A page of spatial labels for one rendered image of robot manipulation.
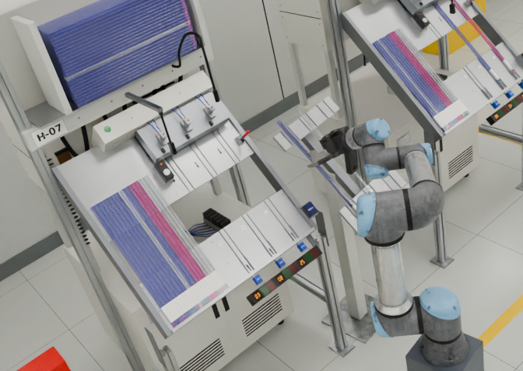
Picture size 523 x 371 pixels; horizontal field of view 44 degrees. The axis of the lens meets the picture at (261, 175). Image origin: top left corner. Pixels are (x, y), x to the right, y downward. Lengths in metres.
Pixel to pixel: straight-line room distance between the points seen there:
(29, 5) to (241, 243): 1.10
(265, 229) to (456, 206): 1.53
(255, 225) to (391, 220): 0.77
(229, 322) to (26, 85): 1.28
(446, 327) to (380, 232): 0.44
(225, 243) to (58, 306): 1.61
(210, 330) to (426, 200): 1.34
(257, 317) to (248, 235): 0.66
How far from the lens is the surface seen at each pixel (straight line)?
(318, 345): 3.01
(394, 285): 1.94
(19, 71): 2.38
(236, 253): 2.34
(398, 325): 2.04
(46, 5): 2.38
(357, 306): 3.00
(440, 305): 2.03
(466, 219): 3.57
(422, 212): 1.75
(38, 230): 4.12
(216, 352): 2.89
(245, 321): 2.90
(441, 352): 2.14
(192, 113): 2.45
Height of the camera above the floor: 2.24
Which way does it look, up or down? 32 degrees down
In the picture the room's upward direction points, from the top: 14 degrees counter-clockwise
